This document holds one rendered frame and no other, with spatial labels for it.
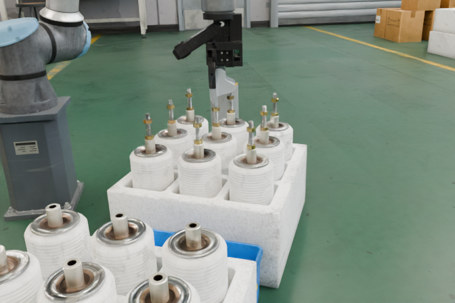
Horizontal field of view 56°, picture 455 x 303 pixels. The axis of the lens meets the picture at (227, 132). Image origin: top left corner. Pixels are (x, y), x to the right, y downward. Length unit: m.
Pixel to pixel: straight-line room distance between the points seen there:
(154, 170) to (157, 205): 0.08
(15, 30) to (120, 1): 4.91
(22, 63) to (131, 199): 0.48
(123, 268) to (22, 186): 0.68
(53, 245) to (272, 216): 0.40
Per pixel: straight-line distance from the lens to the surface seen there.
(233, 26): 0.96
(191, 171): 0.90
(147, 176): 0.96
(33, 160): 1.26
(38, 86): 1.23
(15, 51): 1.21
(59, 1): 1.27
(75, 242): 0.72
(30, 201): 1.31
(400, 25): 4.63
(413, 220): 1.25
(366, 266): 1.05
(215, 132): 1.02
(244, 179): 0.87
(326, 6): 6.41
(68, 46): 1.29
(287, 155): 1.11
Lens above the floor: 0.61
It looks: 19 degrees down
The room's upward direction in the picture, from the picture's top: 2 degrees counter-clockwise
